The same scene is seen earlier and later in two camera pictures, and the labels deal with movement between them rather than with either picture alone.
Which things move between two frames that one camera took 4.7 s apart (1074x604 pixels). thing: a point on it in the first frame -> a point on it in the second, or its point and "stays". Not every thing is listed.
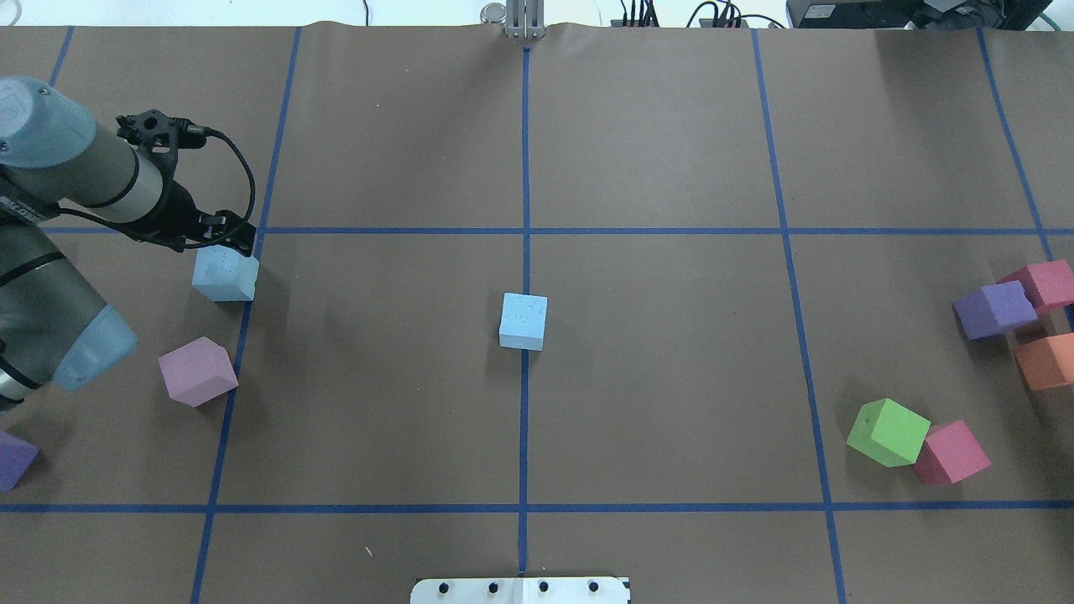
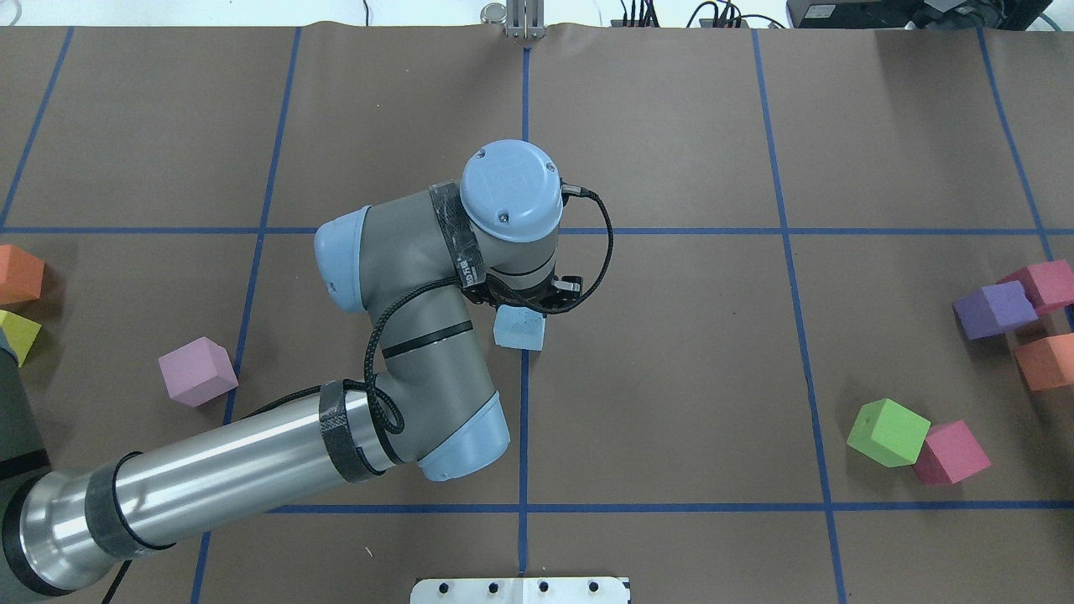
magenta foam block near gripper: x=950 y=453 stays
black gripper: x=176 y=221 -> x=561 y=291
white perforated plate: x=522 y=590 stays
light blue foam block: x=222 y=273 -> x=519 y=328
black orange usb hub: x=648 y=17 stays
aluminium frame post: x=525 y=19 stays
